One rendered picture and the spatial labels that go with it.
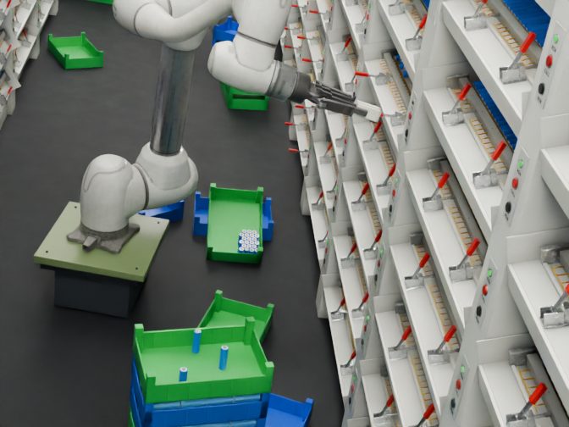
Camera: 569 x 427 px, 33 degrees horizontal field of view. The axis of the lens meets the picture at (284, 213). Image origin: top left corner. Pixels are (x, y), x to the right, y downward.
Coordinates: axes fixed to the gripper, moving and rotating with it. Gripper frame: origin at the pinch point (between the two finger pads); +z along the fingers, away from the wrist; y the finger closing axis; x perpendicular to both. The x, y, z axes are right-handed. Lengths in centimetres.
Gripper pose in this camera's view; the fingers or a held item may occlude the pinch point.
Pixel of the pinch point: (366, 110)
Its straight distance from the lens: 242.3
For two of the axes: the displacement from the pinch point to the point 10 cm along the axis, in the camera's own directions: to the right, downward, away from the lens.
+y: 0.6, 5.0, -8.6
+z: 9.3, 2.9, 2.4
